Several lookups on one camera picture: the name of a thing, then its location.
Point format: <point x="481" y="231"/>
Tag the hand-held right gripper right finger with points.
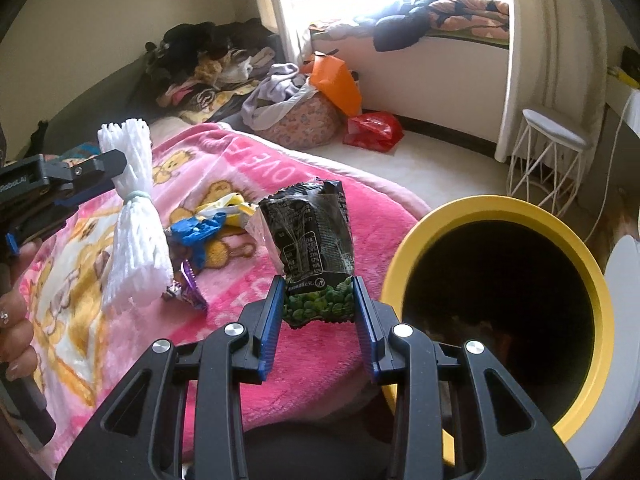
<point x="371" y="345"/>

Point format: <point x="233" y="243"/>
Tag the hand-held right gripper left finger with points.
<point x="270" y="330"/>

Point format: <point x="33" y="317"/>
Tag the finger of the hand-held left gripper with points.
<point x="85" y="170"/>

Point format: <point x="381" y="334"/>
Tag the white foam net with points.
<point x="135" y="240"/>

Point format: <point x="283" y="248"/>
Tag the green pea snack packet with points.
<point x="310" y="240"/>

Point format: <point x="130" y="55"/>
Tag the yellow rimmed bin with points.
<point x="500" y="205"/>

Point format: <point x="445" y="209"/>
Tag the person's left hand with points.
<point x="17" y="325"/>

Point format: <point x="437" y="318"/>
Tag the colourful printed cloth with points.
<point x="82" y="151"/>

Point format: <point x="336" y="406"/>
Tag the pink bear printed blanket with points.
<point x="310" y="360"/>

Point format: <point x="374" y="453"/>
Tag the dark headboard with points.
<point x="100" y="105"/>

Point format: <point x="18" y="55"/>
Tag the dark purple shiny wrapper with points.
<point x="192" y="290"/>

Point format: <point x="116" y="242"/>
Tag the beige bed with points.
<point x="170" y="127"/>

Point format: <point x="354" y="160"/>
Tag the blue wrapper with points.
<point x="195" y="232"/>

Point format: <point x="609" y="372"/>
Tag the yellow white wrapper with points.
<point x="235" y="207"/>

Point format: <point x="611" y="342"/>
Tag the pile of mixed clothes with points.
<point x="210" y="85"/>

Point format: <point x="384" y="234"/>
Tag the black clothing heap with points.
<point x="200" y="40"/>

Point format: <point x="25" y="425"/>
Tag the pink floral bag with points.
<point x="305" y="120"/>

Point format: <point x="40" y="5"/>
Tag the grey lavender garment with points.
<point x="280" y="80"/>

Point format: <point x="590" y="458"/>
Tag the red plastic bag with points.
<point x="372" y="130"/>

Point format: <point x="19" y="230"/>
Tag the orange paper bag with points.
<point x="335" y="82"/>

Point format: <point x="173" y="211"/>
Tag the cream curtain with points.
<point x="550" y="35"/>
<point x="285" y="10"/>

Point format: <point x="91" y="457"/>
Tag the black jacket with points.
<point x="400" y="32"/>

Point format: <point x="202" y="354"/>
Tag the orange patterned quilt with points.
<point x="470" y="15"/>

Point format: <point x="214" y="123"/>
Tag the white desk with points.
<point x="627" y="110"/>

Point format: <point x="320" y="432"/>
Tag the yellow object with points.
<point x="625" y="77"/>

